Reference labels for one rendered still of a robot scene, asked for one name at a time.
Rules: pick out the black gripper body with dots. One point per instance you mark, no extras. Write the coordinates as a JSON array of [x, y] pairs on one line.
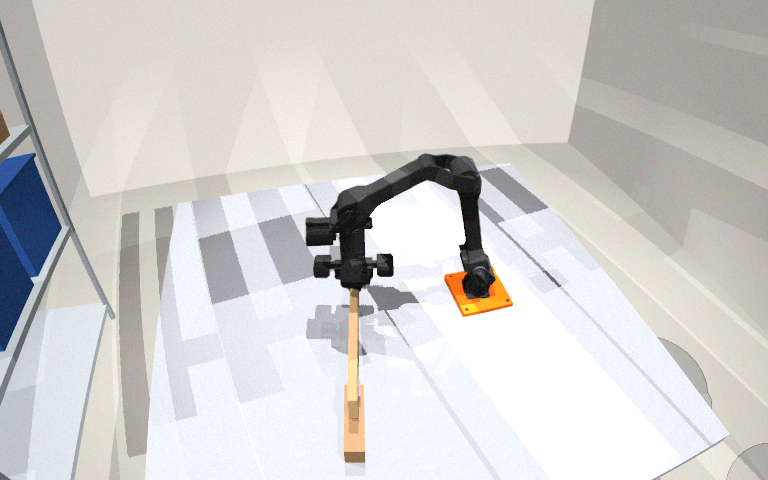
[[384, 263]]

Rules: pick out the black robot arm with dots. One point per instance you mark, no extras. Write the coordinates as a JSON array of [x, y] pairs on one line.
[[350, 215]]

